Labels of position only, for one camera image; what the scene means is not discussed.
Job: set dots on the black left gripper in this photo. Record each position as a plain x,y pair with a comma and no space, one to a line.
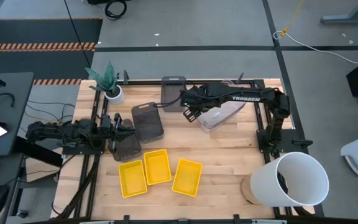
110,127

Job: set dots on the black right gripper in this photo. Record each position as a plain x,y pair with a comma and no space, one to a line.
196,96

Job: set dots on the smoky grey plastic basket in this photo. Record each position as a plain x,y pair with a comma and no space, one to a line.
148,123
127,149
171,91

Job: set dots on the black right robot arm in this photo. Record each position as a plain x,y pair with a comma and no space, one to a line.
247,98

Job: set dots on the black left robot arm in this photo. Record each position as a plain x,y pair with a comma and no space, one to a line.
64,130

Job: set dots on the white plant pot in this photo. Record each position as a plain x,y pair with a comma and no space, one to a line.
115,96

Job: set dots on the yellow slotted plastic basket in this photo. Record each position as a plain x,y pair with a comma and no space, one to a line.
157,167
132,179
187,177

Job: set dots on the green artificial plant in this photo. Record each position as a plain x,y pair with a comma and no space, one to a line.
106,77

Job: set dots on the round wooden base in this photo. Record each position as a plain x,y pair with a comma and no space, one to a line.
245,189

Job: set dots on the dark grey desk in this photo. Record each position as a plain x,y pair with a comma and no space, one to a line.
14,105

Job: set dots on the black floor mat striped edges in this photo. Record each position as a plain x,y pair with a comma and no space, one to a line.
36,32

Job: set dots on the grey metal table leg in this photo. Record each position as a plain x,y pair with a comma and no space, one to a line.
350,19

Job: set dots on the black aluminium rig frame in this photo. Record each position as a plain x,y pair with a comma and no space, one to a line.
141,82

